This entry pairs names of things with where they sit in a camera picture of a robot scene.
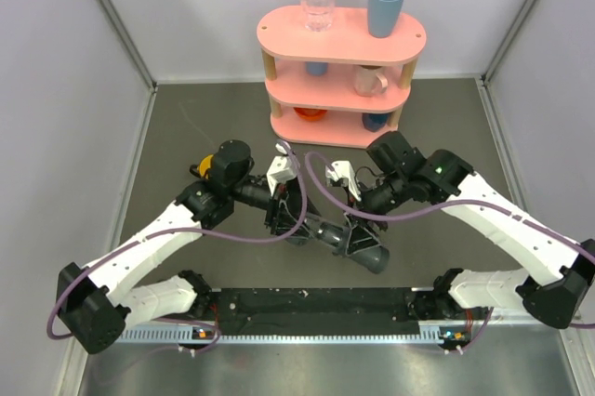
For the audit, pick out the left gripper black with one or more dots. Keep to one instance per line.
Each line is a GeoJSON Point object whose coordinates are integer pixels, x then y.
{"type": "Point", "coordinates": [284, 210]}

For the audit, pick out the grey slotted cable duct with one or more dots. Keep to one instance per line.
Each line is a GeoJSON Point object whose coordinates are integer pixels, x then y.
{"type": "Point", "coordinates": [194, 335]}

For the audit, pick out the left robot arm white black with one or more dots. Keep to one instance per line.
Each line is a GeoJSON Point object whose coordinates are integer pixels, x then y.
{"type": "Point", "coordinates": [99, 301]}

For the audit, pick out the tall blue plastic cup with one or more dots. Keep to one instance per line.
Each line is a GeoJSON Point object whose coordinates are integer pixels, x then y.
{"type": "Point", "coordinates": [382, 16]}

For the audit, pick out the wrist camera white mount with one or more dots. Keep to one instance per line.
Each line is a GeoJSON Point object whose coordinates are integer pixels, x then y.
{"type": "Point", "coordinates": [284, 166]}
{"type": "Point", "coordinates": [341, 174]}

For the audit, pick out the clear drinking glass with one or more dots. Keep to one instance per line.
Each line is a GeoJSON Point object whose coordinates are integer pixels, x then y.
{"type": "Point", "coordinates": [318, 14]}

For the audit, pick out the orange bowl bottom shelf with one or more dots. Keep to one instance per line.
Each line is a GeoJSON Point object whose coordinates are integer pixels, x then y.
{"type": "Point", "coordinates": [310, 115]}

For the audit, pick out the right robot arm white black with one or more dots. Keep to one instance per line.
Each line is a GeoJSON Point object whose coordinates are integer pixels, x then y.
{"type": "Point", "coordinates": [555, 271]}

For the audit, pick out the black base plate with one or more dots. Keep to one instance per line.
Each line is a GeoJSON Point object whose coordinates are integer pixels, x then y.
{"type": "Point", "coordinates": [330, 311]}

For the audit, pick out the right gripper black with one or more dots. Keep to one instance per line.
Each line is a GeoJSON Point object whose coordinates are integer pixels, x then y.
{"type": "Point", "coordinates": [363, 235]}

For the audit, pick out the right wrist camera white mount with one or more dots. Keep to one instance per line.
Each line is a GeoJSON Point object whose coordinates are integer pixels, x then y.
{"type": "Point", "coordinates": [341, 174]}

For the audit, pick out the small blue cup middle shelf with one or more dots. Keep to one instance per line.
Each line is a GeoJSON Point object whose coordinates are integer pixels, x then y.
{"type": "Point", "coordinates": [316, 68]}

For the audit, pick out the pink three-tier shelf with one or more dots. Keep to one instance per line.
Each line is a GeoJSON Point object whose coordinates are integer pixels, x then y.
{"type": "Point", "coordinates": [286, 45]}

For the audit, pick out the grey pvc tee fitting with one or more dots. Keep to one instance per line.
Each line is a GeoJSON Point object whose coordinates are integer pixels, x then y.
{"type": "Point", "coordinates": [373, 264]}

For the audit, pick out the yellow cup on table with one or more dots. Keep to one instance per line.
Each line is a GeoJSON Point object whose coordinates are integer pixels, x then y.
{"type": "Point", "coordinates": [201, 169]}

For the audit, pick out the dark blue cup bottom shelf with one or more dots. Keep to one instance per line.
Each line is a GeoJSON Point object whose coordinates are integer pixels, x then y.
{"type": "Point", "coordinates": [373, 122]}

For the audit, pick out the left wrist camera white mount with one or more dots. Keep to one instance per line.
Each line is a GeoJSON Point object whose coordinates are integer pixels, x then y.
{"type": "Point", "coordinates": [284, 166]}

